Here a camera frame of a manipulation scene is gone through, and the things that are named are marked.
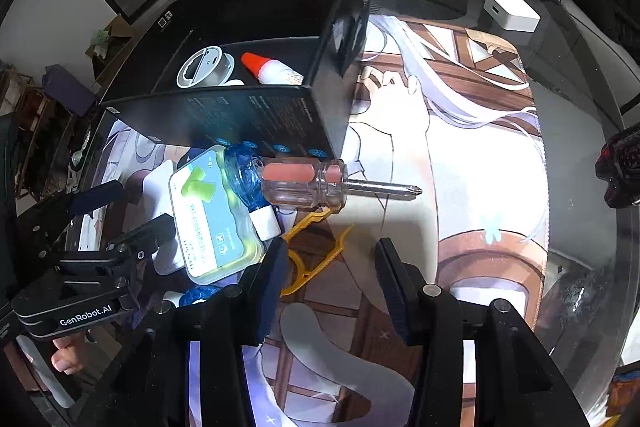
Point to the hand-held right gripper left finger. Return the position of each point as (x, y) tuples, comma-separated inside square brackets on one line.
[(267, 294)]

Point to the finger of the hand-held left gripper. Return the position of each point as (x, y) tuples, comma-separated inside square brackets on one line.
[(92, 201), (147, 231)]

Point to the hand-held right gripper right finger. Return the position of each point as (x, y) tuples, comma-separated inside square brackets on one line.
[(395, 294)]

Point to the black cardboard box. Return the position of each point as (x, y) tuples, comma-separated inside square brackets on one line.
[(250, 117)]

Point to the person's left hand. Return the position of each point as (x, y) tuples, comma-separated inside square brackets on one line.
[(65, 357)]

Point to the white flat box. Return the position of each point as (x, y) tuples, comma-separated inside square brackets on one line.
[(157, 187)]

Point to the clear earplug case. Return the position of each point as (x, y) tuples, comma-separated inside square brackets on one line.
[(210, 227)]

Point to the blue glitter bottle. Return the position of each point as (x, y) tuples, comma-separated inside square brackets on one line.
[(201, 296)]

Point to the yellow plastic clip tool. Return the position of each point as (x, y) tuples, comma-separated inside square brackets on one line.
[(334, 252)]

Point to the blue white-capped bottle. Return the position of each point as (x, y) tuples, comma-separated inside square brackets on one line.
[(244, 181)]

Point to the purple bag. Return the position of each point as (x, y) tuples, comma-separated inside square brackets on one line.
[(67, 89)]

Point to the printed desk mat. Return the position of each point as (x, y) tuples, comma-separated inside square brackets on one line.
[(450, 157)]

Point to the white red-capped glue bottle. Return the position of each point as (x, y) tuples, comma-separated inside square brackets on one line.
[(272, 69)]

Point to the dark red glass object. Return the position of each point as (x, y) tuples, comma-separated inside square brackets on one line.
[(620, 172)]

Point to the small white box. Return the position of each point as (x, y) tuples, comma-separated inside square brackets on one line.
[(510, 9)]

